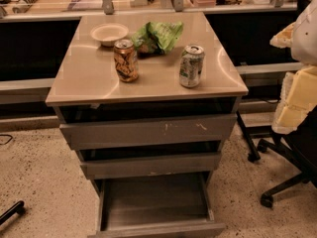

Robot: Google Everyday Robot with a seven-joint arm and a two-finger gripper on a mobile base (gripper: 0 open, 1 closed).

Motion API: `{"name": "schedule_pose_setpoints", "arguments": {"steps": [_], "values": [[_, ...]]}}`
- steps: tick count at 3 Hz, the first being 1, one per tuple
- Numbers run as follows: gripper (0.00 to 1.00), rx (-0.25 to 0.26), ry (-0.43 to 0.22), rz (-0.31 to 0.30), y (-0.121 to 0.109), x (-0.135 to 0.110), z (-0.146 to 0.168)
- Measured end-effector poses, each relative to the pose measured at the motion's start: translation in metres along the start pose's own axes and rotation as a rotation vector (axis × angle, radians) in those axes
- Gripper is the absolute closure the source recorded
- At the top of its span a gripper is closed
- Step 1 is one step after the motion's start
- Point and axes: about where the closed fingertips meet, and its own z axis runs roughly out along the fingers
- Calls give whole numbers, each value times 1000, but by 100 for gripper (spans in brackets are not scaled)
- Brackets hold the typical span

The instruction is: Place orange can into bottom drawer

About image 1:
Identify black table leg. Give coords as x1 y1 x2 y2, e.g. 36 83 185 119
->
236 111 261 163

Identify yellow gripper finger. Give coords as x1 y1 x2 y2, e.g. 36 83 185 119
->
271 65 317 134

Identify black coiled tool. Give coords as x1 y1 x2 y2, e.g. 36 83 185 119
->
12 0 38 14

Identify white shallow bowl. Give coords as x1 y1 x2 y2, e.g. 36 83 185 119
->
90 23 129 47

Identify green chip bag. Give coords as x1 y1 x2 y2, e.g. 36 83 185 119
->
131 22 184 55

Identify bottom grey drawer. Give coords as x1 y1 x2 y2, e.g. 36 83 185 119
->
87 173 225 238

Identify black office chair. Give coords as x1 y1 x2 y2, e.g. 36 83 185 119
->
257 107 317 208

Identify black floor cable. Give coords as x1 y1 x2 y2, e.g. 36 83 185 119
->
0 133 14 147

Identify grey drawer cabinet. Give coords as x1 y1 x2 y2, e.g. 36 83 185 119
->
45 11 250 238

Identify purple paper sheet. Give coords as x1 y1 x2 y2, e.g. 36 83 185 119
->
67 0 101 11

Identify white and green soda can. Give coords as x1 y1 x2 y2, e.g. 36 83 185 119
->
179 44 205 88

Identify top grey drawer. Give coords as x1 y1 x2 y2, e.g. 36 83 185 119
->
60 114 236 150

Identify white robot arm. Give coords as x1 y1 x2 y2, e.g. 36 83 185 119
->
269 0 317 134

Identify black chair leg left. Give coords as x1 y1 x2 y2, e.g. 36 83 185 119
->
0 200 25 225

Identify middle grey drawer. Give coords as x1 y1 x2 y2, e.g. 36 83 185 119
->
80 152 221 179

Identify orange soda can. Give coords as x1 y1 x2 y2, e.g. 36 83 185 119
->
114 39 139 82

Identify grey drawer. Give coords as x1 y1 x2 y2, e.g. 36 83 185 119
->
87 173 225 238
60 114 236 150
80 152 221 179

